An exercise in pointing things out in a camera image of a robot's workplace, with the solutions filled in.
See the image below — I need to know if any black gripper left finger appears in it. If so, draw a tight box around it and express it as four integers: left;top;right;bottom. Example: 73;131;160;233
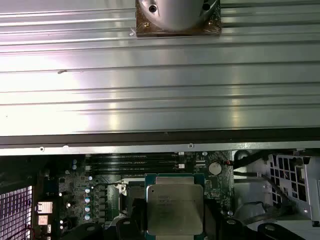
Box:
61;197;149;240

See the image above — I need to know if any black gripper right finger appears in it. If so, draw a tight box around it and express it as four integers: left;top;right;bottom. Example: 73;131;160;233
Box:
203;199;296;240

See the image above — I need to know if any silver-topped CPU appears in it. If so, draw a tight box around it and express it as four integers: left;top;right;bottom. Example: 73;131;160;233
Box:
144;173;206;237

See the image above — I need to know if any thin wire locking lever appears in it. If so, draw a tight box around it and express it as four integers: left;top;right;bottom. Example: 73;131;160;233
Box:
94;181;122;188

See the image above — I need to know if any RAM slot with white latches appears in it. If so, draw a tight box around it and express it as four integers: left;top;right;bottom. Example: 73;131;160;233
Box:
84;162;185;170
89;152;180;159

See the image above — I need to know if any round silver coin battery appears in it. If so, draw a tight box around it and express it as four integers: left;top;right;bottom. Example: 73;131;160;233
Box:
208;161;223;176

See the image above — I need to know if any green motherboard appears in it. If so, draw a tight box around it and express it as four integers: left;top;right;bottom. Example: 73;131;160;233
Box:
34;149;236;240

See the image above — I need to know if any black and silver PC case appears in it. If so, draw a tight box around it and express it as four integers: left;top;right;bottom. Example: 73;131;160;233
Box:
0;131;320;240

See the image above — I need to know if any blue rear port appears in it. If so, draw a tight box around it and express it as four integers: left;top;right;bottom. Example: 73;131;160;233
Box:
46;178;58;196

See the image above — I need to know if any silver rear port block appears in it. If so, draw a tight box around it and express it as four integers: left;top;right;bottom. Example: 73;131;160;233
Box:
37;214;50;226
36;201;54;215

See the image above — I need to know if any black fan cable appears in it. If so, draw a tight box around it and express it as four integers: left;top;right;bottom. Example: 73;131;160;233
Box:
224;149;272;168

